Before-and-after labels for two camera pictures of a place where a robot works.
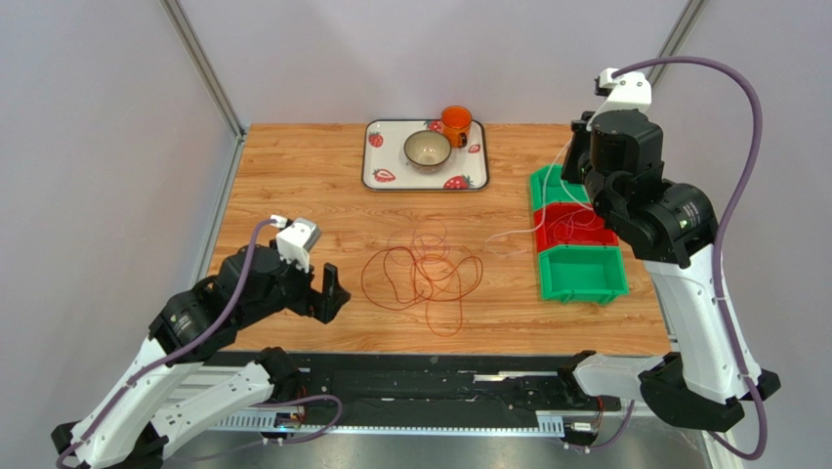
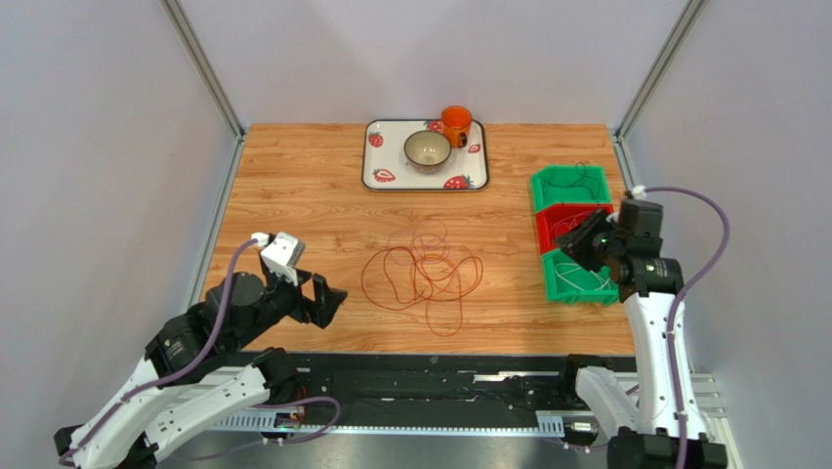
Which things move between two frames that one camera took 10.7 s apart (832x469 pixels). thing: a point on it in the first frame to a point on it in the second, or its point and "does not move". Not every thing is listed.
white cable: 544,199 to 576,269
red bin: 570,224 does not move
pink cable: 582,219 does not move
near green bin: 582,274 does not move
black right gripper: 580,162 to 600,240
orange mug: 456,121 does not move
